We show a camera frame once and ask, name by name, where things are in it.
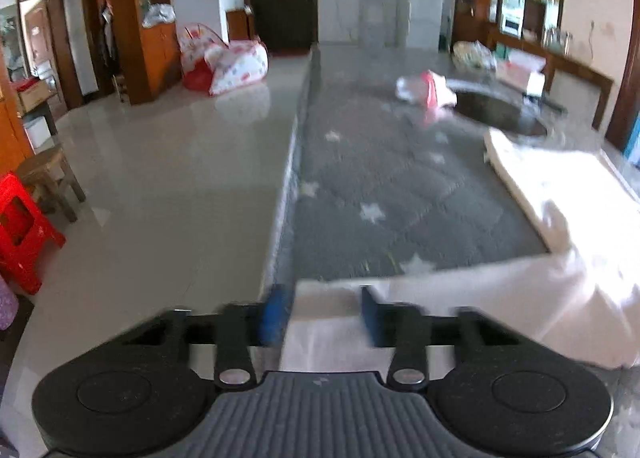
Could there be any purple patterned cloth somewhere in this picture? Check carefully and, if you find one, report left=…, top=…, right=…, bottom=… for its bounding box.
left=0, top=278, right=21, bottom=331

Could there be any patterned crumpled cloth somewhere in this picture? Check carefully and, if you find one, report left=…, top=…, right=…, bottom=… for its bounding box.
left=451, top=41, right=496, bottom=72

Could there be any dark wooden sideboard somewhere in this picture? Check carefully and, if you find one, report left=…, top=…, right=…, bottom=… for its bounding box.
left=487, top=23, right=615, bottom=129

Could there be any small brown cabinet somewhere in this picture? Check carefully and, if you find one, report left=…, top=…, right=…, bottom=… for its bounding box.
left=226, top=8, right=257, bottom=42

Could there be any brown wooden door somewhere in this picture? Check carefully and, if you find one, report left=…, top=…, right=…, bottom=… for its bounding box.
left=17, top=0, right=83, bottom=112

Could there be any grey quilted star table cover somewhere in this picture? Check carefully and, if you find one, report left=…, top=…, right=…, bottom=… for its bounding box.
left=260, top=44, right=640, bottom=458

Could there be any red plastic stool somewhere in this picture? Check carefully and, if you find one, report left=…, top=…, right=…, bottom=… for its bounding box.
left=0, top=172, right=67, bottom=295

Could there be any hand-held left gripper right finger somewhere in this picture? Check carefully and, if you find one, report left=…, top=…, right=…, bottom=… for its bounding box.
left=361, top=287, right=523, bottom=390

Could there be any small wooden stool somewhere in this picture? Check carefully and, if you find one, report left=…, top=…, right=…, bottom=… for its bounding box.
left=15, top=144, right=87, bottom=223

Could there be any pink patterned play tent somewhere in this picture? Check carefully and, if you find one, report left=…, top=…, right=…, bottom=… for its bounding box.
left=179, top=24, right=269, bottom=96

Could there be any round black induction cooktop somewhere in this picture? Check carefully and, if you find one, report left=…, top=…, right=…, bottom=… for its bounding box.
left=447, top=78, right=568, bottom=139

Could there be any white refrigerator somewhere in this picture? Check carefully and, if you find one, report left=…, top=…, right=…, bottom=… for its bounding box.
left=397, top=0, right=446, bottom=52

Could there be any tall wooden shelf unit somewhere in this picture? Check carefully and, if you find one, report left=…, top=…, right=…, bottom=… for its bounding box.
left=107, top=0, right=183, bottom=106

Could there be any pink folded cloth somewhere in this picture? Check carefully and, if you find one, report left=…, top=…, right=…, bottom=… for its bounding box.
left=420, top=70, right=458, bottom=125

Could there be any white plastic bag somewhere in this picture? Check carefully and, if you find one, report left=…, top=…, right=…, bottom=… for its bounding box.
left=142, top=3, right=177, bottom=29

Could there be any white tissue box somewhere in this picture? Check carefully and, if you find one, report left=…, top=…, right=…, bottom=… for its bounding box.
left=495, top=49, right=547, bottom=96

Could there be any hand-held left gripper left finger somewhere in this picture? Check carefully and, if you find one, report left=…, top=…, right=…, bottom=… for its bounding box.
left=120, top=285, right=292, bottom=390

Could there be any dark wooden archway frame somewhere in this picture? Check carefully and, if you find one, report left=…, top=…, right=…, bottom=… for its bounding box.
left=605, top=0, right=640, bottom=149

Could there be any white water dispenser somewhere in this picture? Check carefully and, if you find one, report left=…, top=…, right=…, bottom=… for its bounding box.
left=360, top=0, right=388, bottom=46

